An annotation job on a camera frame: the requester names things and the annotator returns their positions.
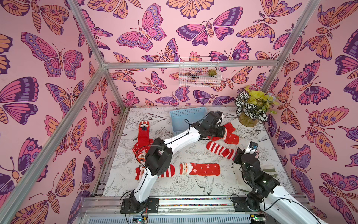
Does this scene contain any red white striped sock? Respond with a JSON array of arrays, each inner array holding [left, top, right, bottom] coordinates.
[[206, 141, 237, 160], [135, 165, 175, 180]]

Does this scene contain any red snowflake santa sock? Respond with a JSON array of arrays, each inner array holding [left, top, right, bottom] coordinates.
[[223, 132, 240, 145], [180, 163, 221, 176]]

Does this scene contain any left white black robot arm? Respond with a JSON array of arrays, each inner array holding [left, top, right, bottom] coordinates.
[[121, 111, 226, 214]]

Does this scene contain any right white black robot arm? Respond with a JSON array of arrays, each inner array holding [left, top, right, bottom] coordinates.
[[234, 148, 325, 224]]

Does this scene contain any plain red sock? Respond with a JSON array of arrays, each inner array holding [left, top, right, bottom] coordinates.
[[208, 123, 235, 141]]

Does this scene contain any light blue plastic basket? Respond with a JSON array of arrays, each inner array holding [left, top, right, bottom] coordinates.
[[169, 107, 208, 135]]

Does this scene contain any potted plant in glass vase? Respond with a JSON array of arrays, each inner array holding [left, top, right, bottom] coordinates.
[[235, 86, 279, 127]]

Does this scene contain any small green succulent plant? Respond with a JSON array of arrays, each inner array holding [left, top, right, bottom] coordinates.
[[207, 69, 217, 76]]

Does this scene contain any red nutcracker sock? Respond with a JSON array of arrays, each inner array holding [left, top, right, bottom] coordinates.
[[138, 120, 150, 147]]

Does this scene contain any red patterned christmas sock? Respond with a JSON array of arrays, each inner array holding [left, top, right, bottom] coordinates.
[[132, 139, 154, 162]]

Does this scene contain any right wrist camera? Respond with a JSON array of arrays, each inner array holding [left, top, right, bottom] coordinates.
[[249, 141, 258, 150]]

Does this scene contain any white wire wall basket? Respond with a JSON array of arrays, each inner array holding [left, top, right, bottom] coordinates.
[[178, 60, 222, 88]]

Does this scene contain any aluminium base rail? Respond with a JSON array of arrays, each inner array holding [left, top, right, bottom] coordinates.
[[75, 194, 317, 224]]

